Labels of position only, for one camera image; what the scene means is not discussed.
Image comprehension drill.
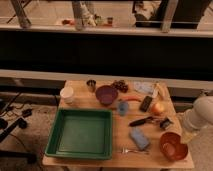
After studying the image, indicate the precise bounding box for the orange bowl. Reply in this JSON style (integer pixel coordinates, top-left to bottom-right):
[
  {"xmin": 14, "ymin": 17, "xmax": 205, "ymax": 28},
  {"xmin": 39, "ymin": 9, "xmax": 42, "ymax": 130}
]
[{"xmin": 159, "ymin": 132, "xmax": 188, "ymax": 161}]

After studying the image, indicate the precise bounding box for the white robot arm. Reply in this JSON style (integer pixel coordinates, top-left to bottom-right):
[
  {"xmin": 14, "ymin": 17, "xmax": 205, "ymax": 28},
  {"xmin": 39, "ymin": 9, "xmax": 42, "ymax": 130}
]
[{"xmin": 180, "ymin": 96, "xmax": 213, "ymax": 144}]

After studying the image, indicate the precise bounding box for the small black clip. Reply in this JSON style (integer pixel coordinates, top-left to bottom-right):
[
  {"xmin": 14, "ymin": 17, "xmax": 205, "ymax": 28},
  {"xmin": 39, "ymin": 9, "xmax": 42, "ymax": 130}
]
[{"xmin": 160, "ymin": 118, "xmax": 173, "ymax": 130}]

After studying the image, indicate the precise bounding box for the red yellow apple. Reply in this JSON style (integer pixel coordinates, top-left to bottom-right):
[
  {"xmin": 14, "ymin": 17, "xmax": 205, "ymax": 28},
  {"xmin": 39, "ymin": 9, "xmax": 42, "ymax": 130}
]
[{"xmin": 151, "ymin": 102, "xmax": 165, "ymax": 116}]

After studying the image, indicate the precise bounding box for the blue sponge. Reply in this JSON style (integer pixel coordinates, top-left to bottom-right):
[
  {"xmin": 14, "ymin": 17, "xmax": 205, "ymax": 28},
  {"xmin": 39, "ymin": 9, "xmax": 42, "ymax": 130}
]
[{"xmin": 130, "ymin": 128, "xmax": 150, "ymax": 150}]

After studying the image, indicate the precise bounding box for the black rectangular block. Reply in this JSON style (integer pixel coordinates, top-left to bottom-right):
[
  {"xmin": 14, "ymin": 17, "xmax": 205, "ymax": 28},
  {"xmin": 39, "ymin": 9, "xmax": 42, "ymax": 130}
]
[{"xmin": 139, "ymin": 96, "xmax": 153, "ymax": 112}]

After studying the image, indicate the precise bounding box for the yellow banana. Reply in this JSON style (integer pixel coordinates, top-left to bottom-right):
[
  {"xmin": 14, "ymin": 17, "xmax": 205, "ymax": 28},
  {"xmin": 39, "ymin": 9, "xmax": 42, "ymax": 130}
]
[{"xmin": 156, "ymin": 83, "xmax": 168, "ymax": 100}]

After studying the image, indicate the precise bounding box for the clear plastic bag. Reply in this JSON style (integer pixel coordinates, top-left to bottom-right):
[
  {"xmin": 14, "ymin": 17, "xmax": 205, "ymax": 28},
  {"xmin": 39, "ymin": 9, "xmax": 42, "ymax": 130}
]
[{"xmin": 133, "ymin": 81, "xmax": 154, "ymax": 94}]

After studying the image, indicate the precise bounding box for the metal fork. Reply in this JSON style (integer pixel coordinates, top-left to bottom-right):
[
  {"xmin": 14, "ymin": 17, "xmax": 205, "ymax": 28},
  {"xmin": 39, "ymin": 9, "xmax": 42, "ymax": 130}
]
[{"xmin": 121, "ymin": 148, "xmax": 149, "ymax": 155}]

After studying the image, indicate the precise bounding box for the orange carrot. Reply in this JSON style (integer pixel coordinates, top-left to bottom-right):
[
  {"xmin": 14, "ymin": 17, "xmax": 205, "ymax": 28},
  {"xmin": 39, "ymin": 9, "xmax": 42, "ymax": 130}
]
[{"xmin": 119, "ymin": 96, "xmax": 141, "ymax": 102}]

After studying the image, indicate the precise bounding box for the small blue cup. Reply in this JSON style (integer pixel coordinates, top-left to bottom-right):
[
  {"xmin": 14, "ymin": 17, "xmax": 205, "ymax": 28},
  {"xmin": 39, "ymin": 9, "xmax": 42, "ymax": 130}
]
[{"xmin": 117, "ymin": 101, "xmax": 129, "ymax": 116}]

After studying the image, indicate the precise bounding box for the dark grape bunch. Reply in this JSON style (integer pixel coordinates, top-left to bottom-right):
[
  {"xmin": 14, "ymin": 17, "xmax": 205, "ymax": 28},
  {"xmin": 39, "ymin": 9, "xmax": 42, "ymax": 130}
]
[{"xmin": 111, "ymin": 80, "xmax": 129, "ymax": 93}]

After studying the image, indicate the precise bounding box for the purple bowl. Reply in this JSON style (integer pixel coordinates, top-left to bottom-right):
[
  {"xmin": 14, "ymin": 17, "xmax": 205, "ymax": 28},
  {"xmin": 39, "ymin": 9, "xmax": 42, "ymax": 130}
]
[{"xmin": 95, "ymin": 85, "xmax": 118, "ymax": 105}]

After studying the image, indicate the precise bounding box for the green plastic tray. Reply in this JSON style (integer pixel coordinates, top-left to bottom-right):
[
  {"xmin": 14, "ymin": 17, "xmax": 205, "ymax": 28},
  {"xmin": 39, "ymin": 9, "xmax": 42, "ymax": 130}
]
[{"xmin": 45, "ymin": 109, "xmax": 113, "ymax": 160}]

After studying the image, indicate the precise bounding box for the small metal cup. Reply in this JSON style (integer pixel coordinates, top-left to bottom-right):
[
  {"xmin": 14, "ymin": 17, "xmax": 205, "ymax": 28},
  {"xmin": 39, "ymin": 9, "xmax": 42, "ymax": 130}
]
[{"xmin": 86, "ymin": 79, "xmax": 96, "ymax": 92}]

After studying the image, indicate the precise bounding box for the white paper cup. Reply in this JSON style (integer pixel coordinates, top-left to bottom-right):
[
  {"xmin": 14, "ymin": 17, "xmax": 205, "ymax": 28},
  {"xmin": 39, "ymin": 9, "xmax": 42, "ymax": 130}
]
[{"xmin": 60, "ymin": 87, "xmax": 74, "ymax": 103}]

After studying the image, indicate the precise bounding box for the black handled peeler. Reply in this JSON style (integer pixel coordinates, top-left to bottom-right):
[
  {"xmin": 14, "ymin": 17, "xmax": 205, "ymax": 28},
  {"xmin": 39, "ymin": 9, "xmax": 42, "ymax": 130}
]
[{"xmin": 129, "ymin": 116, "xmax": 159, "ymax": 127}]

